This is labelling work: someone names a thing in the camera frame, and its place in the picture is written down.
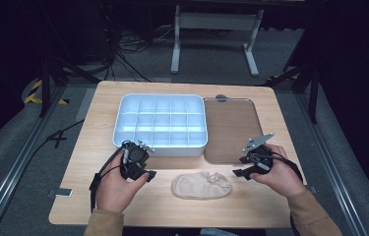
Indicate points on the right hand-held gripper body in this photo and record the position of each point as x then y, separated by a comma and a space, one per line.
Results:
261, 155

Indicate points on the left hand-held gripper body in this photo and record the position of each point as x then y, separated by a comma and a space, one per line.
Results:
136, 155

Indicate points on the white divided storage box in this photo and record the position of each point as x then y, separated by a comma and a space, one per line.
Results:
162, 121

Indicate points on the beige sock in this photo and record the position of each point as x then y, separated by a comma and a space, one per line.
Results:
198, 187

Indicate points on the person's right hand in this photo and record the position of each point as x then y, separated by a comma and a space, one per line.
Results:
283, 177

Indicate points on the person's left hand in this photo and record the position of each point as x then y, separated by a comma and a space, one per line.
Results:
116, 190

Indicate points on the long grey tape strip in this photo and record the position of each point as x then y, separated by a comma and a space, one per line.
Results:
86, 105

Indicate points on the black tripod stand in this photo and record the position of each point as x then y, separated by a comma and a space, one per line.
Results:
45, 91
313, 95

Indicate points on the small grey tape piece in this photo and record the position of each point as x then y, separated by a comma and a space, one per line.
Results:
60, 192

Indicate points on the yellow and black hazard tape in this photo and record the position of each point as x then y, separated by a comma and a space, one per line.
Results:
36, 86

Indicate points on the white metal stand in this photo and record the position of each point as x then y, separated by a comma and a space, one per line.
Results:
218, 21

